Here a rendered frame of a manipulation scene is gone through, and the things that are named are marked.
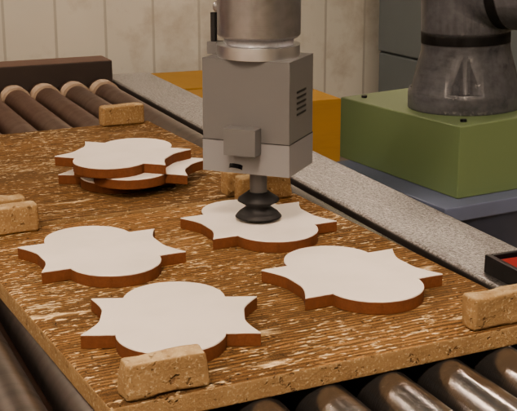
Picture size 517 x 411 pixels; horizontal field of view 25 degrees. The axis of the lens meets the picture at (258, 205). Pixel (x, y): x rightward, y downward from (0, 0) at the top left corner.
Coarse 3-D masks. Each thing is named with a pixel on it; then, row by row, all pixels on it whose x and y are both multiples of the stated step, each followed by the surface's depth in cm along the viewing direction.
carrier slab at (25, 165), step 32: (96, 128) 156; (128, 128) 156; (160, 128) 156; (0, 160) 138; (32, 160) 138; (0, 192) 124; (32, 192) 124; (64, 192) 124; (96, 192) 124; (160, 192) 124; (192, 192) 124
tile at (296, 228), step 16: (208, 208) 115; (224, 208) 115; (240, 208) 115; (288, 208) 115; (192, 224) 111; (208, 224) 109; (224, 224) 109; (240, 224) 109; (256, 224) 109; (272, 224) 109; (288, 224) 109; (304, 224) 109; (320, 224) 110; (336, 224) 111; (224, 240) 106; (240, 240) 106; (256, 240) 105; (272, 240) 105; (288, 240) 105; (304, 240) 105
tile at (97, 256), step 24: (48, 240) 105; (72, 240) 105; (96, 240) 105; (120, 240) 105; (144, 240) 105; (48, 264) 98; (72, 264) 98; (96, 264) 98; (120, 264) 98; (144, 264) 98; (168, 264) 101
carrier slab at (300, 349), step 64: (0, 256) 104; (192, 256) 104; (256, 256) 104; (64, 320) 89; (256, 320) 89; (320, 320) 89; (384, 320) 89; (448, 320) 89; (256, 384) 79; (320, 384) 81
